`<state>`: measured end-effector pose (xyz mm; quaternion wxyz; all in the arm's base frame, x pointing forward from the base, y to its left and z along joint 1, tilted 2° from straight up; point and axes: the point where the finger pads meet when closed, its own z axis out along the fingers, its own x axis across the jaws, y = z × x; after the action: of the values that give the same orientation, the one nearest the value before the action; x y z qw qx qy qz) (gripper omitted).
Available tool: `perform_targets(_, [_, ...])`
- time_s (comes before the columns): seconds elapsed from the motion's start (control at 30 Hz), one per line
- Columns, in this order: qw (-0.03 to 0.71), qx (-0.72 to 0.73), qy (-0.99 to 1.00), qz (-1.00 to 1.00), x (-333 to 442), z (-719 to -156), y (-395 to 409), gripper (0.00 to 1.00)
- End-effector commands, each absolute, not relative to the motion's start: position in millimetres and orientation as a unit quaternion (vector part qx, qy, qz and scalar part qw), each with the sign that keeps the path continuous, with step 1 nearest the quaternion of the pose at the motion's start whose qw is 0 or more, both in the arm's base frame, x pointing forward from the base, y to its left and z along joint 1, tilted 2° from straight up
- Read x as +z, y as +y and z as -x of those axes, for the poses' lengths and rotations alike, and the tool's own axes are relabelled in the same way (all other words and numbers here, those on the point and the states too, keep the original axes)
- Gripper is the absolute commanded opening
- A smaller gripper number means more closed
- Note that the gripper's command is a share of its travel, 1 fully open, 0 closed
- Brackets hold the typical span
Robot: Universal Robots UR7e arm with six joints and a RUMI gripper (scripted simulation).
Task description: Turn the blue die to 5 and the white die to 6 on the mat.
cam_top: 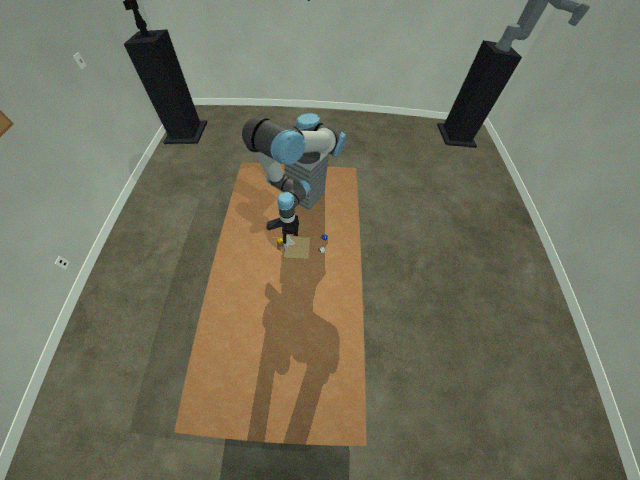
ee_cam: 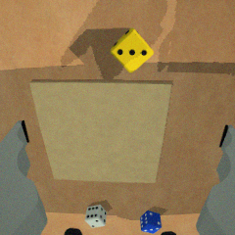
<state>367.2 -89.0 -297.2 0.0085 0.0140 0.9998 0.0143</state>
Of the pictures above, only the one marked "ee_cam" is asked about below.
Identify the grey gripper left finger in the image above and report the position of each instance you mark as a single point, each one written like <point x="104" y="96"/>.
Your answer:
<point x="21" y="209"/>

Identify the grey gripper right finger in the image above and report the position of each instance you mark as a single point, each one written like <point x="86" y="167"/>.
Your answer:
<point x="217" y="216"/>

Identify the white die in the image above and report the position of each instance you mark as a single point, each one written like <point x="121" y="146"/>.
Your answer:
<point x="96" y="216"/>

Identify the tan square mat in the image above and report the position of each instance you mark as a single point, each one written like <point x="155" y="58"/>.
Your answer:
<point x="102" y="130"/>

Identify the yellow die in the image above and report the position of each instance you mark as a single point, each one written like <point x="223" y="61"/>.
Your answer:
<point x="131" y="50"/>

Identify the blue die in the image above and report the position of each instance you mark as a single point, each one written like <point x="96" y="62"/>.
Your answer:
<point x="150" y="222"/>

